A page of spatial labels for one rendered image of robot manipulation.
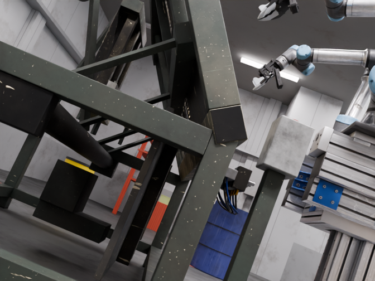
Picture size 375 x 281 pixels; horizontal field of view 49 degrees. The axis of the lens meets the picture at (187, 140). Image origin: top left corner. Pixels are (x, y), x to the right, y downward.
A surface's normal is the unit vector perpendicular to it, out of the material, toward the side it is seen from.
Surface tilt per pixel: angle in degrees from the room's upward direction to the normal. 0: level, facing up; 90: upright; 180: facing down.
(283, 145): 90
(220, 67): 90
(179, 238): 90
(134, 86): 90
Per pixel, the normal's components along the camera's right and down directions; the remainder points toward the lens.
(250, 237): 0.07, -0.15
